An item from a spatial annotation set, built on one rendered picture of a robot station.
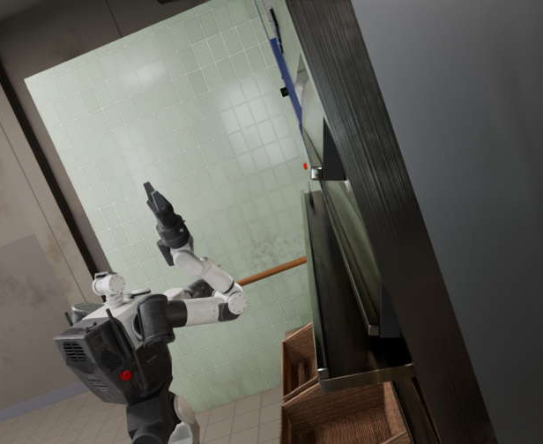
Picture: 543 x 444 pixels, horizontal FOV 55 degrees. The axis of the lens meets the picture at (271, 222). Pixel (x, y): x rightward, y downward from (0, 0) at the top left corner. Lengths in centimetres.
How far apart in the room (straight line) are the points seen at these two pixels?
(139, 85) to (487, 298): 306
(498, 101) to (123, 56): 309
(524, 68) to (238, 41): 286
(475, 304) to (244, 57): 288
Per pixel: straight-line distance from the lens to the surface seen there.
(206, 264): 175
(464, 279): 76
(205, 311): 179
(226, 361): 393
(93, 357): 178
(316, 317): 105
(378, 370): 87
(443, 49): 71
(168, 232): 166
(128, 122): 362
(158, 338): 169
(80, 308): 208
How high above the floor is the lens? 183
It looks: 11 degrees down
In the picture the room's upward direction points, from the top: 21 degrees counter-clockwise
